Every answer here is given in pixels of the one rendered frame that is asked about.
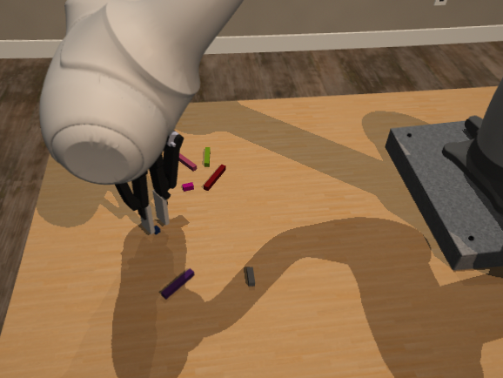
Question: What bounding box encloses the pink rod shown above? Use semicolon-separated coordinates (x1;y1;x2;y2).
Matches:
179;153;197;171

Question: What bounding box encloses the small magenta block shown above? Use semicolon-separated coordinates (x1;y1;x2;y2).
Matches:
182;182;194;192

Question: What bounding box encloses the purple rod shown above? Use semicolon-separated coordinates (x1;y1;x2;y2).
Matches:
161;268;194;299

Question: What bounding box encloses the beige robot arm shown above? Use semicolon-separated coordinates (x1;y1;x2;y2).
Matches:
39;0;503;214

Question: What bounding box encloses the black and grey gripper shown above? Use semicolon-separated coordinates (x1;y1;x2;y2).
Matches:
115;130;184;234

